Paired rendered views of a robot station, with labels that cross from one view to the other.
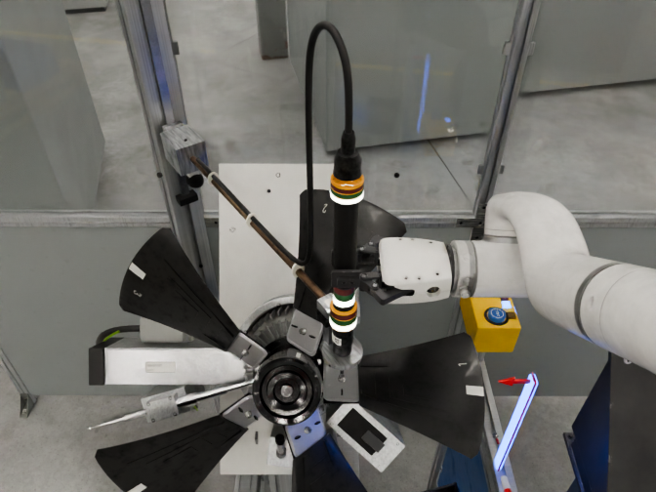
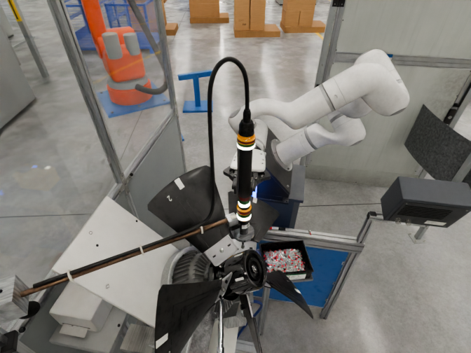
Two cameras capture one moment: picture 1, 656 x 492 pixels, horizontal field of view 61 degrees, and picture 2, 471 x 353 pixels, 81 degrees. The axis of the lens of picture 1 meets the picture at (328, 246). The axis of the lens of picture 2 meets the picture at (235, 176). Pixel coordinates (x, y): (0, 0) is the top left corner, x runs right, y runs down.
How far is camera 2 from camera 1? 0.74 m
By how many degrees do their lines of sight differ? 58
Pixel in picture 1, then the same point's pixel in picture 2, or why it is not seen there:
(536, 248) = (284, 110)
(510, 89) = (98, 111)
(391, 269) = (256, 166)
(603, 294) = (338, 90)
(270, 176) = (88, 237)
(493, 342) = not seen: hidden behind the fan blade
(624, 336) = (357, 92)
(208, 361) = (200, 333)
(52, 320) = not seen: outside the picture
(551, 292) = (311, 111)
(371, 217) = (193, 176)
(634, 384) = not seen: hidden behind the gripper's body
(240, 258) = (128, 291)
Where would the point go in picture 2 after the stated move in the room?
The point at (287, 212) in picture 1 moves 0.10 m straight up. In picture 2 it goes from (117, 242) to (107, 220)
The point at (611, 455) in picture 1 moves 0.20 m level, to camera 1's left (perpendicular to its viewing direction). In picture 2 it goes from (277, 178) to (274, 208)
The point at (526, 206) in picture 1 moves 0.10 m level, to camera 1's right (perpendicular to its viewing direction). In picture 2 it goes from (263, 104) to (265, 90)
